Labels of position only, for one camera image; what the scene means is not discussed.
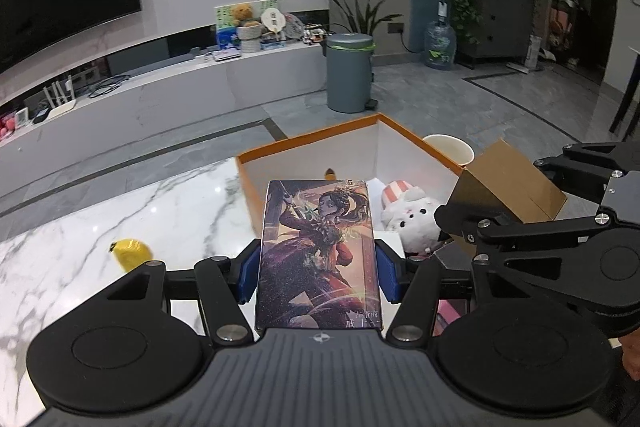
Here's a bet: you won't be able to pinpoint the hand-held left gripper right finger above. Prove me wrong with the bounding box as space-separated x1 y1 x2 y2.
375 239 476 344

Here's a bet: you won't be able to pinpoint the green picture board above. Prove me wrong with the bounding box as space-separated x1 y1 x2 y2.
215 0 278 52

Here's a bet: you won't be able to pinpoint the brown cardboard box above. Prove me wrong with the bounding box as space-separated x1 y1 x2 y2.
434 138 568 258

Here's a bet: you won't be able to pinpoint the white router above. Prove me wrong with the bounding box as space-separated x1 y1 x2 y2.
42 77 77 118

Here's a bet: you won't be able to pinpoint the potted leafy plant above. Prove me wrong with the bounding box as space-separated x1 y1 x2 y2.
320 0 406 40

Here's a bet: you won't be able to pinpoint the black and white toy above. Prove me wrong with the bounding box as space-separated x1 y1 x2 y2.
301 24 328 46

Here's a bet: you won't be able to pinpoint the striped popcorn bunny plush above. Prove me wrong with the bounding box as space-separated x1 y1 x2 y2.
381 179 443 256

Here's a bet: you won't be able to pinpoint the round paper fan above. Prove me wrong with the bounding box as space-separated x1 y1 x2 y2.
260 7 287 44

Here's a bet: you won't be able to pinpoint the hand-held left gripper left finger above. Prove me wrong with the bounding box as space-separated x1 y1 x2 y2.
80 241 261 348

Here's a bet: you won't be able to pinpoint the orange storage box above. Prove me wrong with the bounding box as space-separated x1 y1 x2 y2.
235 113 466 258

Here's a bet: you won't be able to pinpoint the dark grey dresser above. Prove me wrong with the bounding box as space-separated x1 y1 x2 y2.
457 0 538 70

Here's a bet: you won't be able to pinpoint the illustrated character card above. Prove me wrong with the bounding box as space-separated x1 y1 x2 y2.
254 179 385 334

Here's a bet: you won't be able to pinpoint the brown teddy bear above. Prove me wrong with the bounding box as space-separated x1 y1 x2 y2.
231 3 261 28

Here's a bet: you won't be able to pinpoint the woven basket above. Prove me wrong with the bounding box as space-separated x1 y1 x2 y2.
237 26 264 54

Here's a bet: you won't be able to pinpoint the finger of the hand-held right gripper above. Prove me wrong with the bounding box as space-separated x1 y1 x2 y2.
532 142 640 188
434 202 506 249

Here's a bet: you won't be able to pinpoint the yellow round toy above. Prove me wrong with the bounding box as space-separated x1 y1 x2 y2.
106 238 155 270

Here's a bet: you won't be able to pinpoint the white marble TV cabinet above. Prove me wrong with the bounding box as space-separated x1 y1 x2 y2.
0 42 328 204

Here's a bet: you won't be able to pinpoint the grey trash bin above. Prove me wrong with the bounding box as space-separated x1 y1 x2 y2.
326 33 379 114

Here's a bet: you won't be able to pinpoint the blue water jug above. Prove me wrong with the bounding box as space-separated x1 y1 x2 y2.
424 0 457 72

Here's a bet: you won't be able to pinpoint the black cables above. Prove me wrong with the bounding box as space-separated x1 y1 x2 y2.
89 74 131 100

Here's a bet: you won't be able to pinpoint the white paper cup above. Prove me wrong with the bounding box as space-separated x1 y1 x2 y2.
422 134 475 168

